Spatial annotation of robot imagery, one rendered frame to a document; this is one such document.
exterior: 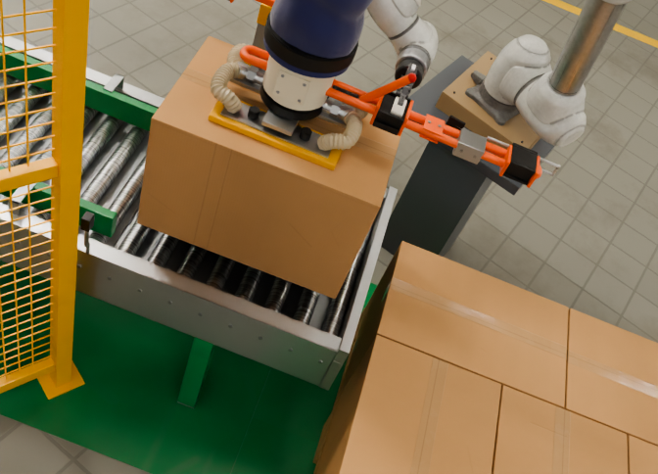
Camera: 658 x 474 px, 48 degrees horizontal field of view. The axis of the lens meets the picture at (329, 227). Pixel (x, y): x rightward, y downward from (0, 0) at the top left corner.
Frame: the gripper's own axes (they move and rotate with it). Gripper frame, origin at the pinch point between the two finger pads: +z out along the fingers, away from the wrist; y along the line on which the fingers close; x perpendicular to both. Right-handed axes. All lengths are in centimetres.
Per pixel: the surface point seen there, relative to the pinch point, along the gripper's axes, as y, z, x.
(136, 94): 56, -31, 80
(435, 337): 61, 14, -37
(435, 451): 60, 50, -43
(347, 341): 54, 32, -12
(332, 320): 60, 23, -6
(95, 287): 69, 36, 60
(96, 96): 53, -21, 89
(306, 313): 60, 24, 1
